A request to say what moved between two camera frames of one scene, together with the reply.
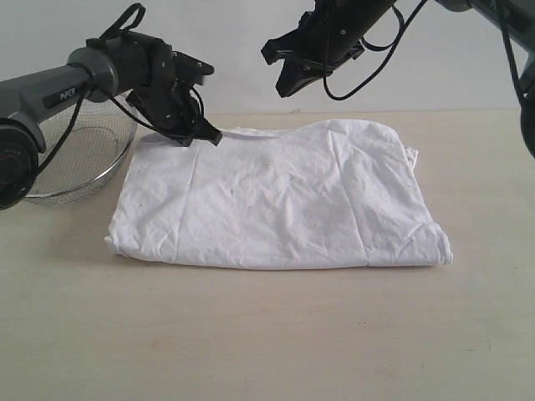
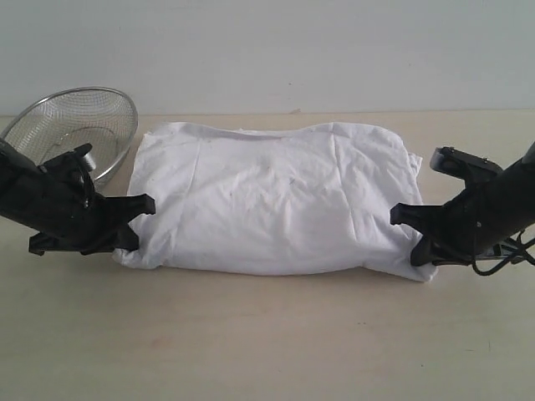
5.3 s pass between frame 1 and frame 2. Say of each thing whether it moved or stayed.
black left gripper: moved
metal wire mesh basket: stayed
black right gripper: moved
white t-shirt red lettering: stayed
